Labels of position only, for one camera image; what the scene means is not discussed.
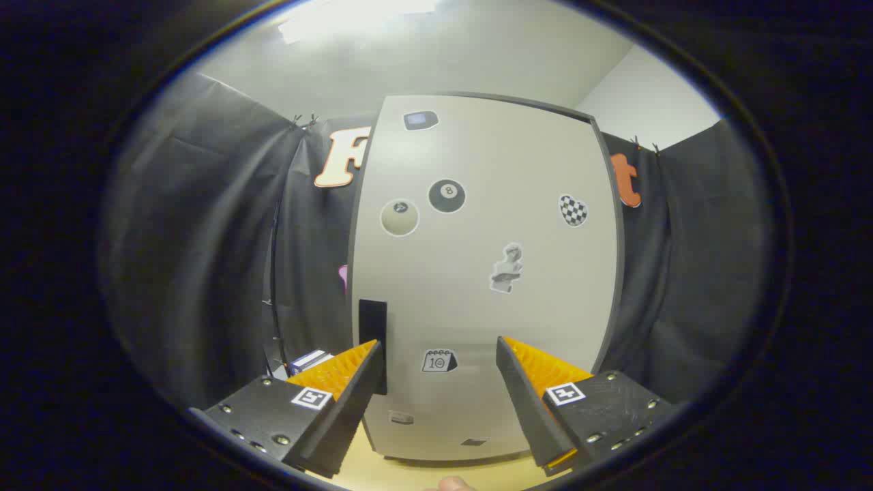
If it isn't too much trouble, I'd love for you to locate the black door handle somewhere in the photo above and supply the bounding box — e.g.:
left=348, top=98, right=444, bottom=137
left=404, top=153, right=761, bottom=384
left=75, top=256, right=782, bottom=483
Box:
left=359, top=299, right=388, bottom=395

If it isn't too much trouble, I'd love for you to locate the black backdrop cloth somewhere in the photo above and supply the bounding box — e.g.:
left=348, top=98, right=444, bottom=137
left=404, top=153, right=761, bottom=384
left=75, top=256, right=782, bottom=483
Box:
left=102, top=72, right=771, bottom=410

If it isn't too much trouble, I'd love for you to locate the black backdrop stand pole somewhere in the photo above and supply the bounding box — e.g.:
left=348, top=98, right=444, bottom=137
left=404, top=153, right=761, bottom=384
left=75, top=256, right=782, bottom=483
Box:
left=268, top=191, right=288, bottom=372

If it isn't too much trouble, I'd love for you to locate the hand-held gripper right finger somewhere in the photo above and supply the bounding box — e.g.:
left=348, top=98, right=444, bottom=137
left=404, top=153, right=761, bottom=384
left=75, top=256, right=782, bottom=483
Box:
left=496, top=336, right=676, bottom=477

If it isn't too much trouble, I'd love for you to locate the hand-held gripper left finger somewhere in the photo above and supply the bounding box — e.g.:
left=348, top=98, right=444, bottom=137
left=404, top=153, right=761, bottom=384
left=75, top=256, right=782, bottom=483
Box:
left=190, top=339, right=384, bottom=479

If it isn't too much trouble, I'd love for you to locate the grey cabinet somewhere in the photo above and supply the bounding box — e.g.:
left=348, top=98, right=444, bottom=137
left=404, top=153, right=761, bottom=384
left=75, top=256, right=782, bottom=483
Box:
left=348, top=92, right=625, bottom=468

